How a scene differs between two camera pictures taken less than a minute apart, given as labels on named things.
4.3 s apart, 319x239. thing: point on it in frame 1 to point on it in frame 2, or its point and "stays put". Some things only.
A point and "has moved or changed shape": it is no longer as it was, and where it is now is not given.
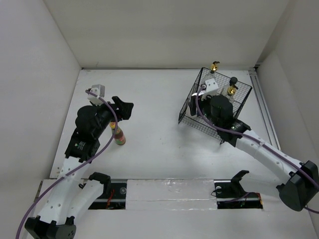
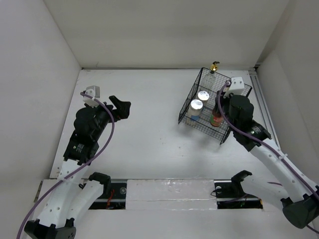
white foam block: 170,194 stays put
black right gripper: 201,102 to 226,95
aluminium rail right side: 265,111 stays put
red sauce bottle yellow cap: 119,137 has moved or changed shape
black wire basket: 237,93 stays put
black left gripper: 122,108 stays put
